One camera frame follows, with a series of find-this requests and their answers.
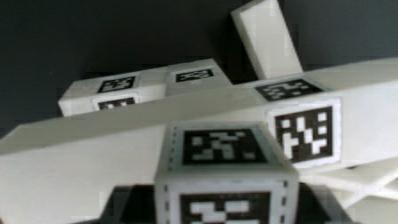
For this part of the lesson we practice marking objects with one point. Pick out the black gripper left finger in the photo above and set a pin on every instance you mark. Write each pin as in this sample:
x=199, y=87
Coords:
x=130, y=206

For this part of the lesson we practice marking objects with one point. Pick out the short white chair leg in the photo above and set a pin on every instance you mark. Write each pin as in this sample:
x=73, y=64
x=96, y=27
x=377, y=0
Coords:
x=194, y=76
x=114, y=91

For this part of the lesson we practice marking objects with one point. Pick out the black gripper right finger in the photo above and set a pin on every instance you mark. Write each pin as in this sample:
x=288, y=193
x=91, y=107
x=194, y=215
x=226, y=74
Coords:
x=320, y=210

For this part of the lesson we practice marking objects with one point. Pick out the white L-shaped wall fence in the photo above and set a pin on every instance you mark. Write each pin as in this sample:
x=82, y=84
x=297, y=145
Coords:
x=266, y=40

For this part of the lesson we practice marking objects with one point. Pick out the white marker cube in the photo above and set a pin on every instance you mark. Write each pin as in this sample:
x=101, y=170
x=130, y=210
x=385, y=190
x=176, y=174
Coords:
x=226, y=182

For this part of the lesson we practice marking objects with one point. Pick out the white chair back frame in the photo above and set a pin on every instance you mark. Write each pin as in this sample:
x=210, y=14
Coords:
x=327, y=112

